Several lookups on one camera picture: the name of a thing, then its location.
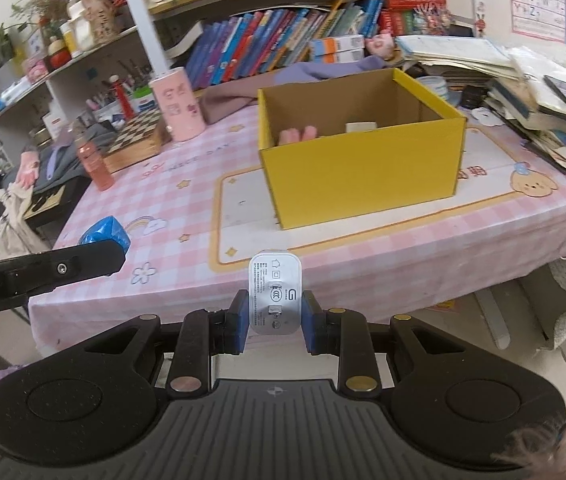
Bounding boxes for clear tape roll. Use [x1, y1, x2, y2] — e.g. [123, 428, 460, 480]
[418, 76, 449, 100]

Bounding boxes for white tote bag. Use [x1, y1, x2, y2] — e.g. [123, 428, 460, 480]
[0, 180, 48, 261]

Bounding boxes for white power adapter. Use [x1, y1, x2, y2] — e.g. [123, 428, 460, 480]
[248, 250, 304, 337]

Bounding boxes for fluffy grey sleeve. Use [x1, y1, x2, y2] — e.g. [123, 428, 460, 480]
[490, 407, 566, 480]

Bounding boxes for grey clothing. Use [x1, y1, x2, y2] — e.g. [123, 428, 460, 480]
[33, 125, 124, 196]

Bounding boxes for red round doll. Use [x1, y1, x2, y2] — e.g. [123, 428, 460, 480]
[47, 35, 72, 72]

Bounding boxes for orange bottle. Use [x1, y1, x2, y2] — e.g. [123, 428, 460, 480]
[74, 127, 115, 192]

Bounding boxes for orange and white carton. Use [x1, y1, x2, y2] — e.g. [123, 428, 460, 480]
[313, 51, 365, 65]
[311, 36, 365, 56]

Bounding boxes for yellow cardboard box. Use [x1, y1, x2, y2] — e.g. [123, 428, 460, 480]
[257, 67, 468, 231]

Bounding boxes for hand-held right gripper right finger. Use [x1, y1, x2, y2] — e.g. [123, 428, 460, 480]
[301, 289, 470, 401]

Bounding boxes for white cloud-shaped card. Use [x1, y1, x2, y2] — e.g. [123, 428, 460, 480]
[473, 107, 506, 126]

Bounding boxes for pink glove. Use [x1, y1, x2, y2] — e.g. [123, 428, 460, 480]
[279, 126, 320, 147]
[17, 152, 41, 191]

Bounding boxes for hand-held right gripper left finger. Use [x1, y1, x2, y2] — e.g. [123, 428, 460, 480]
[83, 289, 251, 401]

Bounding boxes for small black box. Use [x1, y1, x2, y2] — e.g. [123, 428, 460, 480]
[460, 85, 486, 108]

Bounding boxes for wooden chessboard box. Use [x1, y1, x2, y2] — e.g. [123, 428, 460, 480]
[100, 109, 166, 173]

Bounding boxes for blue plastic packet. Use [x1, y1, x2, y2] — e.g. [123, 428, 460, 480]
[79, 216, 131, 252]

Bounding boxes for pink cylindrical holder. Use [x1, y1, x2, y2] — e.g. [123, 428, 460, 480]
[149, 66, 207, 142]

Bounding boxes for cup of brushes and pens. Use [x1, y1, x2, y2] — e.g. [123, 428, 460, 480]
[85, 60, 156, 121]

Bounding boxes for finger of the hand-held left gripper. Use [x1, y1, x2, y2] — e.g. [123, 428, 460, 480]
[3, 239, 127, 297]

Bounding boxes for colourful figurine ornament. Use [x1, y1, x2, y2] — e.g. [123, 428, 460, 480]
[413, 2, 456, 36]

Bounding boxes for pink alphabet poster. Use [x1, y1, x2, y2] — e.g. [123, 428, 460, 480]
[508, 0, 566, 43]

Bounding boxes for pile of worn books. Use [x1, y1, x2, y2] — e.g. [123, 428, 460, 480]
[483, 75, 566, 183]

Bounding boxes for dried flowers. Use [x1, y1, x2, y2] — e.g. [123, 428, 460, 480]
[13, 0, 71, 36]

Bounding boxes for row of colourful books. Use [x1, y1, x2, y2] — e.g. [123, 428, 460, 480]
[185, 0, 384, 88]

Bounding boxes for white plastic bag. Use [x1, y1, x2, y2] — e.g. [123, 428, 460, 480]
[508, 46, 566, 111]

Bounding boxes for pink pig plush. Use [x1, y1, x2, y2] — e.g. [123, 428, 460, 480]
[367, 32, 398, 61]

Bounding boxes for purple cloth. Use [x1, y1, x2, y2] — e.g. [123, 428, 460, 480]
[198, 55, 389, 123]

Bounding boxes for white animal figurine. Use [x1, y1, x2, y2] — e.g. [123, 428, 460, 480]
[65, 0, 118, 56]

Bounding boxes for white wooden bookshelf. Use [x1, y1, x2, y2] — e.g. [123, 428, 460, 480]
[0, 0, 471, 161]

